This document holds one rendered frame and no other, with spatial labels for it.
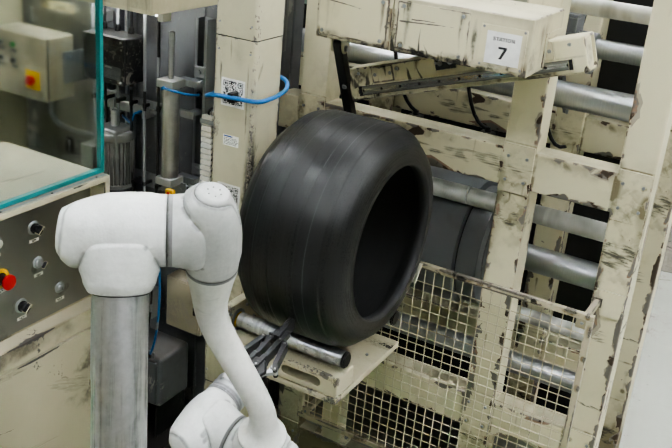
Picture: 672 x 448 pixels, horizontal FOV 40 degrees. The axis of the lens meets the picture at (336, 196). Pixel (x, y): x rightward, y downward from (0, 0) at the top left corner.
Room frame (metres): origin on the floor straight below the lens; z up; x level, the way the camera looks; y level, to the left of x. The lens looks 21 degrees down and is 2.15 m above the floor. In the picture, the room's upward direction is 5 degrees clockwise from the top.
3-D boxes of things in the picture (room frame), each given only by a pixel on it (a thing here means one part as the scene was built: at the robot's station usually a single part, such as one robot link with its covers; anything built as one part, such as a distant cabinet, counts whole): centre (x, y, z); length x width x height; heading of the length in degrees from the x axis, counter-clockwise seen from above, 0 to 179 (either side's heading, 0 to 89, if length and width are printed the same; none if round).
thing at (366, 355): (2.25, 0.02, 0.80); 0.37 x 0.36 x 0.02; 152
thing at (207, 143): (2.37, 0.35, 1.19); 0.05 x 0.04 x 0.48; 152
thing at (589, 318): (2.44, -0.33, 0.65); 0.90 x 0.02 x 0.70; 62
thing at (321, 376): (2.13, 0.09, 0.84); 0.36 x 0.09 x 0.06; 62
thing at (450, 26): (2.46, -0.23, 1.71); 0.61 x 0.25 x 0.15; 62
